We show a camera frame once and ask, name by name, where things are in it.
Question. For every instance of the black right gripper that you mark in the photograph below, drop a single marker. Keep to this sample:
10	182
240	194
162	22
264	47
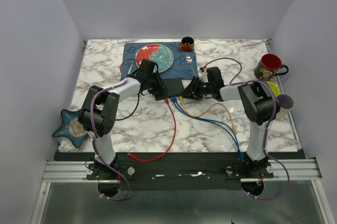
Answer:
191	91

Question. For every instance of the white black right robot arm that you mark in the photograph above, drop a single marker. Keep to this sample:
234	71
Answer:
259	103

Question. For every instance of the black network switch box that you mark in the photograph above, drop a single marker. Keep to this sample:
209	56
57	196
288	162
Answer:
172	87

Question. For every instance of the lavender cup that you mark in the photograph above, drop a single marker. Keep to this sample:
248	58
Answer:
286	103

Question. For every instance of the aluminium extrusion rail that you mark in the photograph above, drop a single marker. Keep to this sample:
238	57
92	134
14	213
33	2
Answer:
64	172

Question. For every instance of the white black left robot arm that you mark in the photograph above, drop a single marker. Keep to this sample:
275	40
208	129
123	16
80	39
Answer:
98	112

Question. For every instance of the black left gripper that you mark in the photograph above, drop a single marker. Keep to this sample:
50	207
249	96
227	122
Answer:
160	86

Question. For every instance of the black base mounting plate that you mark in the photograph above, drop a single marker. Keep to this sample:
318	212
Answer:
178	171

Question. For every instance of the black mug red inside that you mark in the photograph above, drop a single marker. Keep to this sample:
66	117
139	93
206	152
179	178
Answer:
269	66

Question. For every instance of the silver fork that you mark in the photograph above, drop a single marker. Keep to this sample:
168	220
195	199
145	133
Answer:
130	68

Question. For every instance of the lime green bowl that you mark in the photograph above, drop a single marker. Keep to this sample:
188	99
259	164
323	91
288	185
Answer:
275	89

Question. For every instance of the blue cloth placemat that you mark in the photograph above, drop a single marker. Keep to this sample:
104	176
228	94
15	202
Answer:
179	69

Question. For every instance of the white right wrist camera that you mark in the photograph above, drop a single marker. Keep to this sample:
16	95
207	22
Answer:
203	75

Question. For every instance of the red and teal plate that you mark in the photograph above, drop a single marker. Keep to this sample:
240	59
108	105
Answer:
157	53

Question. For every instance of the small brown mug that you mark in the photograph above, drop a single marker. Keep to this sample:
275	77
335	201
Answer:
187	44

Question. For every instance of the silver spoon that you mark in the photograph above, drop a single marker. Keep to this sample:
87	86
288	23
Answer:
189	61

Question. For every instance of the blue star-shaped dish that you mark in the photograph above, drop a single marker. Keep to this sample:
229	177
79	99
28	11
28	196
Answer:
71	128

